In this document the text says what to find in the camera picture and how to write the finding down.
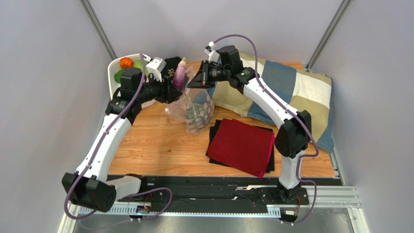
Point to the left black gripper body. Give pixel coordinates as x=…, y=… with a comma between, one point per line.
x=156, y=90

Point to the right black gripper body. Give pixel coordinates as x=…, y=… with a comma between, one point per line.
x=205, y=74

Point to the purple toy eggplant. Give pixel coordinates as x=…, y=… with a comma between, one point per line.
x=179, y=75

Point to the clear zip top bag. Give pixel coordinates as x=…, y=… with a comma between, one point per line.
x=177, y=110

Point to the green netted toy melon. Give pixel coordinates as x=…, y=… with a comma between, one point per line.
x=198, y=116

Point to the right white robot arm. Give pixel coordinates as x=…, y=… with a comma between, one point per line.
x=294, y=127

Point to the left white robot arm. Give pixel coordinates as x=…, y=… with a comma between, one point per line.
x=88, y=186

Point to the black baseball cap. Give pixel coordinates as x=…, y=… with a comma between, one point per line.
x=170, y=67

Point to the green toy cabbage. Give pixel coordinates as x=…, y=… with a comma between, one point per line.
x=138, y=64

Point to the green toy bell pepper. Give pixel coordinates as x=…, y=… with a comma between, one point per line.
x=117, y=76

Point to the white plastic basket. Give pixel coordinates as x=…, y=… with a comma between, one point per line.
x=114, y=67

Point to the red folded cloth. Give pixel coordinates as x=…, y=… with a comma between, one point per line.
x=242, y=146

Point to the checked blue beige pillow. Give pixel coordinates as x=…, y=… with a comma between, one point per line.
x=300, y=89

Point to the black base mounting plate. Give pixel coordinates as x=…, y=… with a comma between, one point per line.
x=218, y=195

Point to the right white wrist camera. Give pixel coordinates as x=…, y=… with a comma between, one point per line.
x=213, y=55

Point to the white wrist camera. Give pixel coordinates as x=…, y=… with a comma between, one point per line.
x=213, y=55
x=154, y=67

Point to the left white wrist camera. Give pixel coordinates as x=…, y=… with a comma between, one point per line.
x=154, y=67

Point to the left corner aluminium post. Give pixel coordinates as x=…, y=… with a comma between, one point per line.
x=93, y=18

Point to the corner aluminium post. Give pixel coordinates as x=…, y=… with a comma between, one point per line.
x=93, y=18
x=330, y=30

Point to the right corner aluminium post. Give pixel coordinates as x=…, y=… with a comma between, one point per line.
x=330, y=30

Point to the aluminium frame rail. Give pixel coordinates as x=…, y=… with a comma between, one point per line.
x=334, y=208

